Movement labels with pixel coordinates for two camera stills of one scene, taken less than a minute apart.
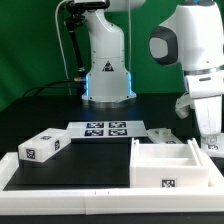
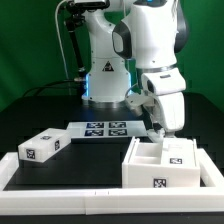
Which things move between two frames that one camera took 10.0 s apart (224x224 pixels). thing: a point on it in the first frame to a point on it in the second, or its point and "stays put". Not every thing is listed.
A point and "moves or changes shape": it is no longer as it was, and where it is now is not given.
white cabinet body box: x=168 y=165 moves or changes shape
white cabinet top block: x=44 y=146 stays put
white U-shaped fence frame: x=113 y=201 stays put
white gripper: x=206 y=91 to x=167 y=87
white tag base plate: x=127 y=129 stays put
